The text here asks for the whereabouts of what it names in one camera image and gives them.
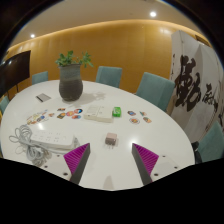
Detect white calligraphy folding screen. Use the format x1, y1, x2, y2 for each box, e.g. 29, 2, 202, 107
169, 29, 224, 145

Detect green plant in grey pot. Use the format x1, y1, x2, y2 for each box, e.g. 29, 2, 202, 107
54, 50, 94, 102

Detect teal chairs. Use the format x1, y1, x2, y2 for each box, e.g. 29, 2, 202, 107
0, 65, 224, 164

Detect recessed ceiling lights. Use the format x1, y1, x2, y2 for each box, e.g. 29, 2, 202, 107
29, 10, 158, 39

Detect white flat box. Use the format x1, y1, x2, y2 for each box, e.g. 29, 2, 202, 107
83, 105, 114, 124

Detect small white charger block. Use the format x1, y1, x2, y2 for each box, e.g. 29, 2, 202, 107
104, 132, 119, 149

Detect black wall screen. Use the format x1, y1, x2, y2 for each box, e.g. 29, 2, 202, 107
0, 49, 32, 98

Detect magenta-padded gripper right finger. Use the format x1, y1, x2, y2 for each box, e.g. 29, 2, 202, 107
131, 142, 183, 187

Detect white coiled cable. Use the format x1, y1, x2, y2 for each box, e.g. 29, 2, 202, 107
8, 124, 81, 168

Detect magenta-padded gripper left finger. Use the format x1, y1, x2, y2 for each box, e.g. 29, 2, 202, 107
41, 142, 92, 186

